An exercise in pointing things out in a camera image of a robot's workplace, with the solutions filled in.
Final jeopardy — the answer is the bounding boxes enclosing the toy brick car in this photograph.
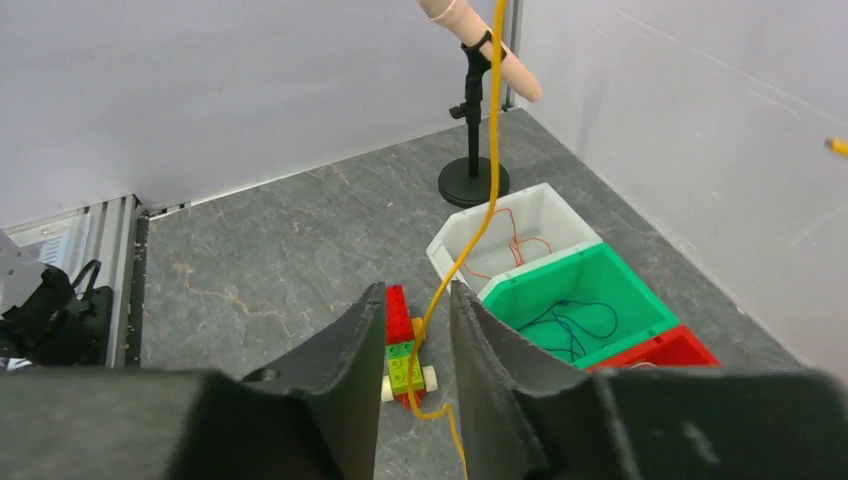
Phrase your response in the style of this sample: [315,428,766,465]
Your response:
[380,284,438,410]

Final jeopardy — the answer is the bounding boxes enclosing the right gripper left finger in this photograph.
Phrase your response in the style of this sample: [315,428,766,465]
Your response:
[1,282,387,479]

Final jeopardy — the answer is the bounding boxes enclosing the red cable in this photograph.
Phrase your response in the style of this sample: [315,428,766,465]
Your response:
[462,207,554,281]

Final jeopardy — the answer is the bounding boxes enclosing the dark blue cable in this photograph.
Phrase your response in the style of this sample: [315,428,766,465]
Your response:
[516,299,620,362]

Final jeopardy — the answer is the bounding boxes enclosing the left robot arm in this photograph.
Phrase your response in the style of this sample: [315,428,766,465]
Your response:
[1,233,114,371]

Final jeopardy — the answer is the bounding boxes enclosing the green bin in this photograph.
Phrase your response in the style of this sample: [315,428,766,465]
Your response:
[483,243,680,369]

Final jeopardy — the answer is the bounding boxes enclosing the pink microphone on stand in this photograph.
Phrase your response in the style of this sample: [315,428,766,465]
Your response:
[417,0,543,208]

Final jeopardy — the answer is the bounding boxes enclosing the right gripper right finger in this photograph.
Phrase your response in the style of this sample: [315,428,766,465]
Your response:
[450,282,847,479]

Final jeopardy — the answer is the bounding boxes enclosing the white bin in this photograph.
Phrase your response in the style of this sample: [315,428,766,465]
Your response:
[426,183,602,299]

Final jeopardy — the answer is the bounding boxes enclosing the red bin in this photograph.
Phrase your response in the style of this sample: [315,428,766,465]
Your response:
[587,325,721,371]

